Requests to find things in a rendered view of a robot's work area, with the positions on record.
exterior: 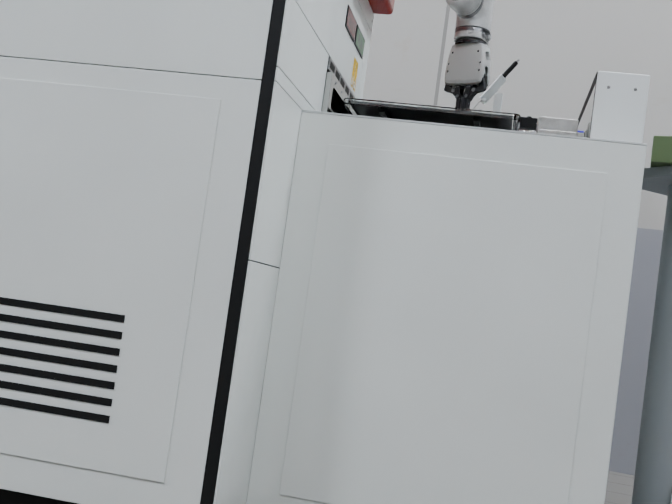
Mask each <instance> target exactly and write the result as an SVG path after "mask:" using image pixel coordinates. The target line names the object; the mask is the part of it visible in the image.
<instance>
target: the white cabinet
mask: <svg viewBox="0 0 672 504"><path fill-rule="evenodd" d="M646 149H647V146H643V145H632V144H622V143H612V142H602V141H592V140H582V139H572V138H561V137H551V136H541V135H531V134H521V133H511V132H500V131H490V130H480V129H470V128H460V127H450V126H440V125H429V124H419V123H409V122H399V121H389V120H379V119H368V118H358V117H348V116H338V115H328V114H318V113H307V112H302V114H301V121H300V128H299V136H298V143H297V150H296V157H295V164H294V171H293V178H292V185H291V192H290V199H289V206H288V213H287V220H286V227H285V234H284V241H283V248H282V255H281V262H280V269H279V276H278V283H277V290H276V297H275V304H274V311H273V318H272V325H271V332H270V339H269V346H268V353H267V360H266V367H265V374H264V381H263V388H262V396H261V403H260V410H259V417H258V424H257V431H256V438H255V445H254V452H253V459H252V466H251V473H250V480H249V487H248V494H247V501H246V504H604V503H605V495H606V487H607V478H608V470H609V462H610V453H611V445H612V436H613V428H614V420H615V411H616V403H617V394H618V386H619V378H620V369H621V361H622V352H623V344H624V336H625V327H626V319H627V311H628V302H629V294H630V285H631V277H632V269H633V260H634V252H635V243H636V235H637V227H638V218H639V210H640V202H641V191H642V183H643V175H644V166H645V158H646Z"/></svg>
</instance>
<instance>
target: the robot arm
mask: <svg viewBox="0 0 672 504"><path fill-rule="evenodd" d="M494 1H495V0H446V2H447V4H448V6H449V7H450V8H451V9H452V10H454V11H455V12H456V26H455V33H454V42H455V44H454V45H453V46H452V48H451V51H450V54H449V58H448V62H447V67H446V72H445V84H446V85H445V88H444V91H446V92H447V93H451V94H453V95H454V96H455V98H456V106H455V108H463V109H470V102H471V101H472V100H473V97H475V96H476V95H477V94H478V93H481V92H484V91H486V88H487V87H488V85H489V81H490V68H491V57H490V47H489V46H487V45H488V44H489V40H491V39H492V35H491V34H490V32H491V24H492V16H493V9H494ZM464 90H465V92H464Z"/></svg>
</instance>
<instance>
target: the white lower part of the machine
mask: <svg viewBox="0 0 672 504"><path fill-rule="evenodd" d="M301 114H302V110H301V109H300V108H299V106H298V105H297V104H296V103H295V102H294V101H293V100H292V99H291V98H290V96H289V95H288V94H287V93H286V92H285V91H284V90H283V89H282V87H281V86H280V85H279V84H278V83H277V82H276V81H273V80H262V81H261V80H251V79H240V78H229V77H218V76H208V75H197V74H186V73H175V72H164V71H154V70H143V69H132V68H121V67H110V66H99V65H89V64H78V63H67V62H56V61H45V60H35V59H24V58H13V57H2V56H0V504H246V501H247V494H248V487H249V480H250V473H251V466H252V459H253V452H254V445H255V438H256V431H257V424H258V417H259V410H260V403H261V396H262V388H263V381H264V374H265V367H266V360H267V353H268V346H269V339H270V332H271V325H272V318H273V311H274V304H275V297H276V290H277V283H278V276H279V269H280V262H281V255H282V248H283V241H284V234H285V227H286V220H287V213H288V206H289V199H290V192H291V185H292V178H293V171H294V164H295V157H296V150H297V143H298V136H299V128H300V121H301Z"/></svg>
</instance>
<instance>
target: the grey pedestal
mask: <svg viewBox="0 0 672 504"><path fill-rule="evenodd" d="M642 189H643V190H646V191H650V192H654V193H658V194H662V195H666V196H667V205H666V214H665V222H664V231H663V239H662V248H661V256H660V265H659V273H658V282H657V290H656V299H655V307H654V316H653V324H652V333H651V341H650V350H649V358H648V367H647V375H646V384H645V392H644V401H643V409H642V418H641V426H640V435H639V443H638V452H637V460H636V469H635V477H634V486H633V494H632V503H631V504H672V165H667V166H659V167H651V168H644V175H643V183H642Z"/></svg>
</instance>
